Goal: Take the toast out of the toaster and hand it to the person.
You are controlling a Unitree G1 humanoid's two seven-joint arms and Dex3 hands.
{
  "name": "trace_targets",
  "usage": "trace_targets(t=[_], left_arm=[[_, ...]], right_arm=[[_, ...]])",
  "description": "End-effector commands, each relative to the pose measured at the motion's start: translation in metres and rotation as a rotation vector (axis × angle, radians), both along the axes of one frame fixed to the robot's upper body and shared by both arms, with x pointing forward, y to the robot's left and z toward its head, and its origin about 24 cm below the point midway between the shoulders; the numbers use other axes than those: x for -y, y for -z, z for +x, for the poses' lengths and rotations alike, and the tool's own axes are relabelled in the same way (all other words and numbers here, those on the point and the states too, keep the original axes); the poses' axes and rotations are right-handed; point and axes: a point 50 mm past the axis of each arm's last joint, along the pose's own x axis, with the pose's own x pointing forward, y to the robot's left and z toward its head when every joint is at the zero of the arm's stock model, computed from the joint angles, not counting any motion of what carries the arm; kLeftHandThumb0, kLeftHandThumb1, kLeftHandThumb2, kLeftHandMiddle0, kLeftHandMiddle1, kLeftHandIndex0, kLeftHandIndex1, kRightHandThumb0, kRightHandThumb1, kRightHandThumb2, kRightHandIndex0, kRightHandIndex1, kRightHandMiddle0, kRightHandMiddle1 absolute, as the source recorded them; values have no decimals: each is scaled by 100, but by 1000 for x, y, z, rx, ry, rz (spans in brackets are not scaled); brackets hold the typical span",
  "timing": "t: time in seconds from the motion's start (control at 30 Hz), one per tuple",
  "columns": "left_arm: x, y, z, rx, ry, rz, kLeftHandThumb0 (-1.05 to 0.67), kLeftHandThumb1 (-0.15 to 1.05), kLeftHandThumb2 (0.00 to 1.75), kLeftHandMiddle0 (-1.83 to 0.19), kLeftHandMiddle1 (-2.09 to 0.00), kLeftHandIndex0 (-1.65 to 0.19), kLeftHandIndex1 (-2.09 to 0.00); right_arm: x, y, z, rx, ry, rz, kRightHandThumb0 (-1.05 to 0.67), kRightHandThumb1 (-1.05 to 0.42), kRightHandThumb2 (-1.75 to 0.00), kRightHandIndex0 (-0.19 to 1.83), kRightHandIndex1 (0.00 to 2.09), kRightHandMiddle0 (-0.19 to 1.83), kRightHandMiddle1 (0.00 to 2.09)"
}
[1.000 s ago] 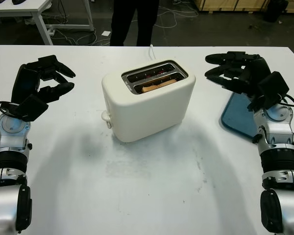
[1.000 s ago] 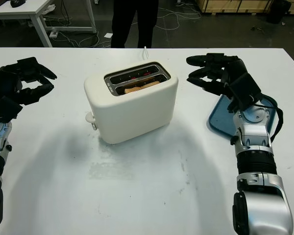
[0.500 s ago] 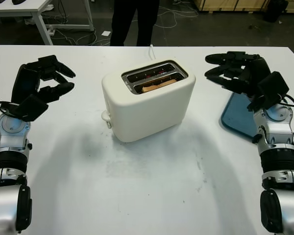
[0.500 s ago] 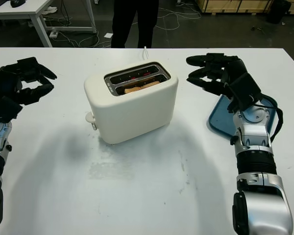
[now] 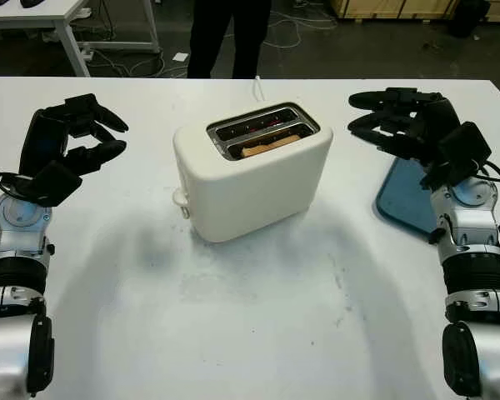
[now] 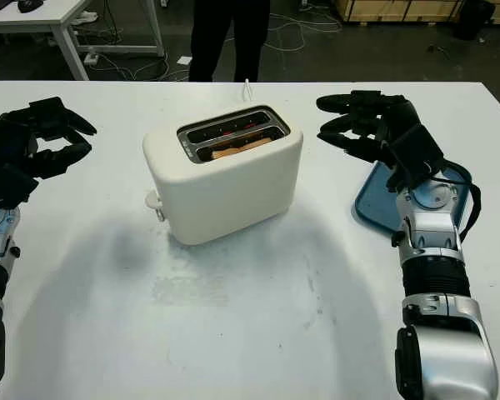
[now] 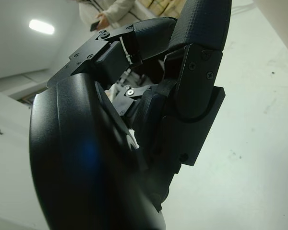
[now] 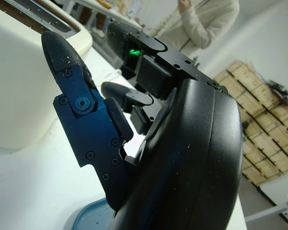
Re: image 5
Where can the white desk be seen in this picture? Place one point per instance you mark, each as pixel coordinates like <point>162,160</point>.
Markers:
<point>46,10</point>

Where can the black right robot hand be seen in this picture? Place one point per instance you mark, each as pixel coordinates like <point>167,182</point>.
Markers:
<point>433,112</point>

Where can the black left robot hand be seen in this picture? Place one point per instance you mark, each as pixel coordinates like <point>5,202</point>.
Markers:
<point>41,141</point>

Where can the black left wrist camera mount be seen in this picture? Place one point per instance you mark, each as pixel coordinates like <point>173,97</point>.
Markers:
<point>54,185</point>

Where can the golden toast slice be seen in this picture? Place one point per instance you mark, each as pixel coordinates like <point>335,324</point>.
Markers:
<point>271,145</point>

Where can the blue plastic tray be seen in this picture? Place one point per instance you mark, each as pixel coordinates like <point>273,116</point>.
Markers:
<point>404,200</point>

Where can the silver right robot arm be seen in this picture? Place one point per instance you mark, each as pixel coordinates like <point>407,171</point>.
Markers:
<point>471,221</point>

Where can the black object on desk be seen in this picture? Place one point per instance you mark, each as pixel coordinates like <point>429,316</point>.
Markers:
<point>31,3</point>

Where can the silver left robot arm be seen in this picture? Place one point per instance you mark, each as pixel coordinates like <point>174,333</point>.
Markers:
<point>21,233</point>

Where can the white power strip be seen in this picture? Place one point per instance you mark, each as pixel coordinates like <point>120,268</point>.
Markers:
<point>88,52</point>

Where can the white paper sheet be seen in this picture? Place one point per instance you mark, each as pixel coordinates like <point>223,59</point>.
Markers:
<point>181,56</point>

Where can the person in cream sweater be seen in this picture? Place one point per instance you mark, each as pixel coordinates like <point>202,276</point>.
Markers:
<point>216,41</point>

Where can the white two-slot toaster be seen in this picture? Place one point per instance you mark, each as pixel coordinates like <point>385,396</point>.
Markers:
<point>254,187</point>

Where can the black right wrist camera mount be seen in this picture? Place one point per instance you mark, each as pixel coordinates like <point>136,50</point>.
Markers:
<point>462,154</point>

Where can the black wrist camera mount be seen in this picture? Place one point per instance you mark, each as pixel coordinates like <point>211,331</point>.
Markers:
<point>54,185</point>
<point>462,154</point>

